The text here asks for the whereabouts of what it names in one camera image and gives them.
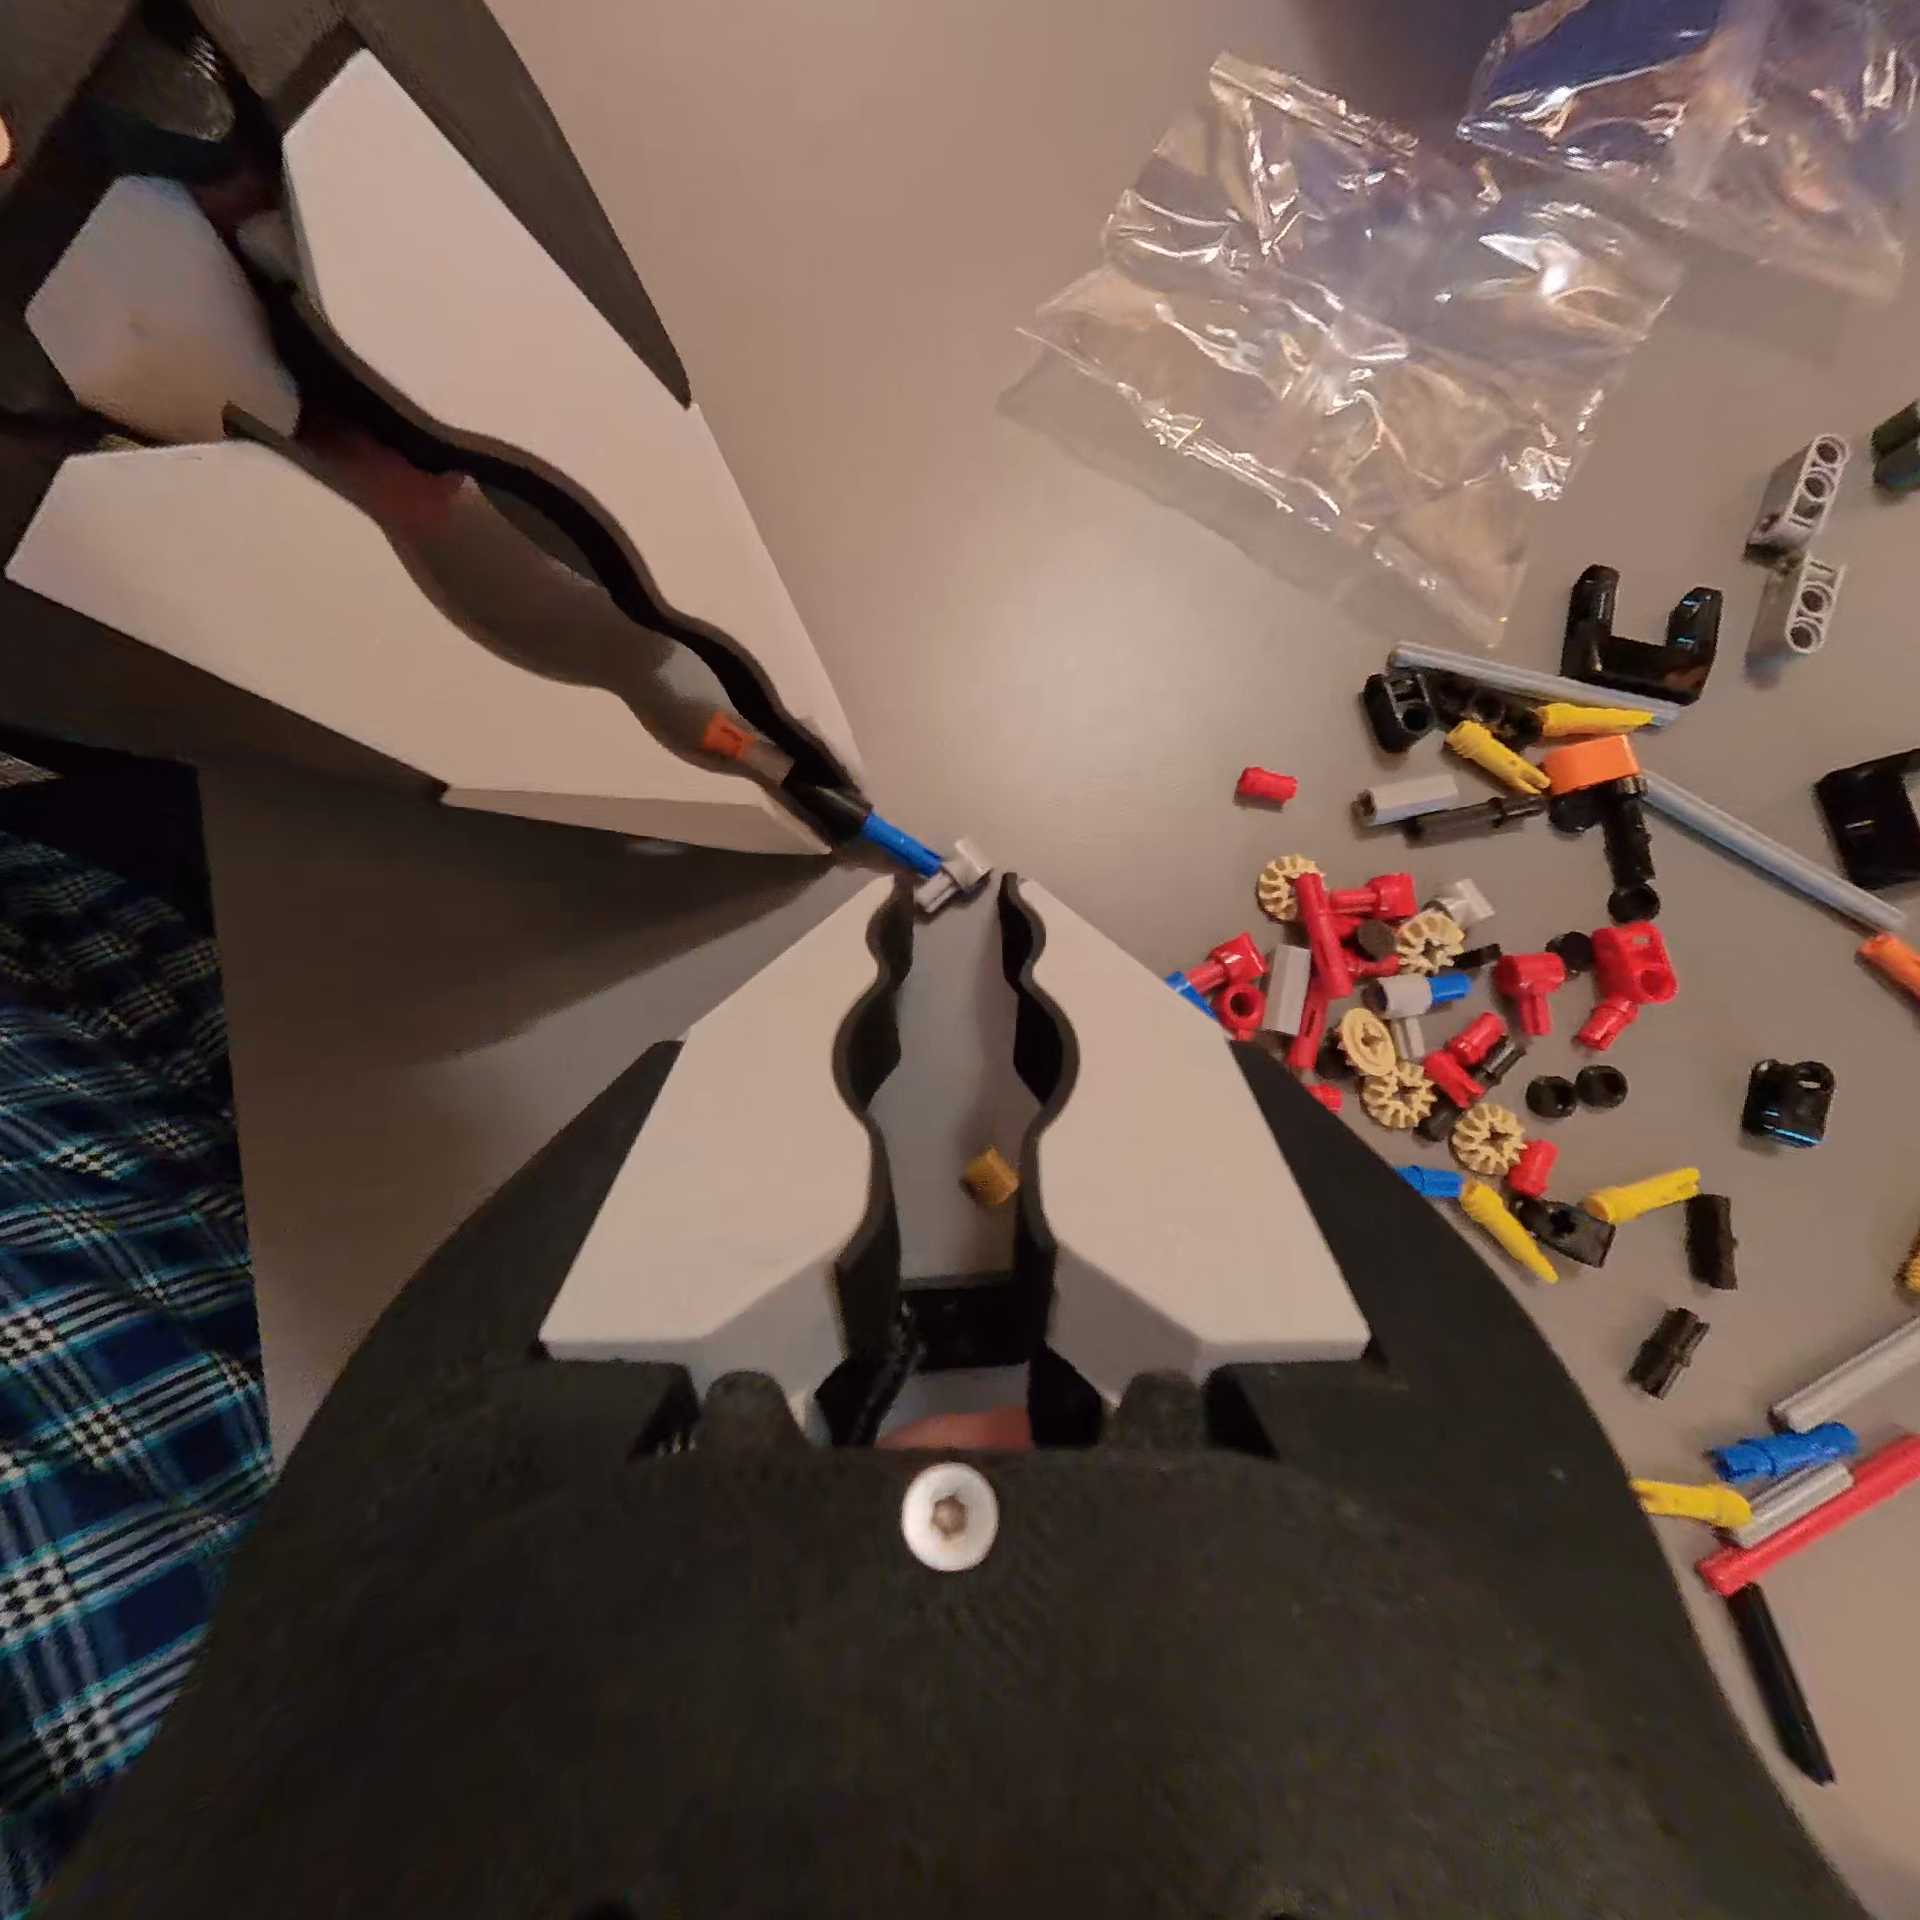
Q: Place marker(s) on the tan lego cylinder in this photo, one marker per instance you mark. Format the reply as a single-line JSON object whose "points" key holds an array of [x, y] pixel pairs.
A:
{"points": [[990, 1177]]}

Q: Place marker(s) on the pile of small lego pieces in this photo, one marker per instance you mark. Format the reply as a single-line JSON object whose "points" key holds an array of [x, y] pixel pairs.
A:
{"points": [[1628, 959]]}

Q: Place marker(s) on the black lego axle assembly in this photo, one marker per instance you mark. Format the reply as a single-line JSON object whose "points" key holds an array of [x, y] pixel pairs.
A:
{"points": [[900, 846]]}

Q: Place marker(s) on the large clear plastic bag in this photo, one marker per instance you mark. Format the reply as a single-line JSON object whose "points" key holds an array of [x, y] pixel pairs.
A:
{"points": [[1350, 346]]}

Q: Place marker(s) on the dark double pin connector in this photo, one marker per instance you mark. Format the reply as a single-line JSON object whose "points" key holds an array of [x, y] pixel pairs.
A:
{"points": [[1899, 442]]}

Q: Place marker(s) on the person's plaid shirt torso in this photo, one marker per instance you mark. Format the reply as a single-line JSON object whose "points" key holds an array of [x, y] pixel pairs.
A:
{"points": [[106, 1199]]}

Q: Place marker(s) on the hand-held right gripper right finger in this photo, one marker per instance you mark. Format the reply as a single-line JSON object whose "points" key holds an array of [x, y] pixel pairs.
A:
{"points": [[1200, 1216]]}

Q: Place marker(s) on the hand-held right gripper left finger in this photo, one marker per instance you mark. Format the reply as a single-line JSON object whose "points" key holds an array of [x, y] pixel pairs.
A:
{"points": [[706, 1216]]}

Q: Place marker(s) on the black lego fork connector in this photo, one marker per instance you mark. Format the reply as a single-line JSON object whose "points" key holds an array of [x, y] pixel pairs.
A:
{"points": [[1875, 841], [1636, 676]]}

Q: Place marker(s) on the grey lego beam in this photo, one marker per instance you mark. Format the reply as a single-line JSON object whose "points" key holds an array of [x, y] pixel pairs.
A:
{"points": [[1801, 496], [1797, 615]]}

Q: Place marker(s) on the tiny grey lego bush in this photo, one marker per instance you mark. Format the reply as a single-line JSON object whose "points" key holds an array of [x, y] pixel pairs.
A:
{"points": [[958, 875]]}

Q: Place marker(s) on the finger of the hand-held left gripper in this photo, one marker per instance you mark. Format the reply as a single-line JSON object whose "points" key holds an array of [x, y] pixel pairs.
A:
{"points": [[524, 330], [300, 645]]}

